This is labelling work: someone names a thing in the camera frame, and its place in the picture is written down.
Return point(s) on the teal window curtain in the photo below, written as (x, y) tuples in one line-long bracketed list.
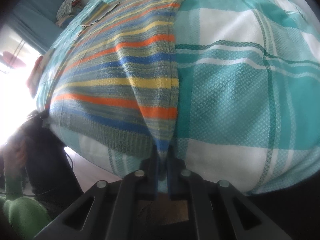
[(35, 22)]

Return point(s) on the striped knit sweater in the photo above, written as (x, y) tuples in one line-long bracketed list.
[(119, 83)]

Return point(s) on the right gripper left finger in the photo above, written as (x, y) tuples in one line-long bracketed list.
[(105, 211)]

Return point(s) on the red garment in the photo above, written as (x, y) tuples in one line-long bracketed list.
[(34, 77)]

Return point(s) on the pile of clothes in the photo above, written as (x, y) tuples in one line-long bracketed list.
[(67, 9)]

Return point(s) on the person's left hand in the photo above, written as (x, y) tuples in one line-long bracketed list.
[(14, 154)]

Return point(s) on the teal plaid bedspread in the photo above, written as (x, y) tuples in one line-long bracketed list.
[(248, 94)]

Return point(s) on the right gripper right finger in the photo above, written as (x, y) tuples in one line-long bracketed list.
[(218, 210)]

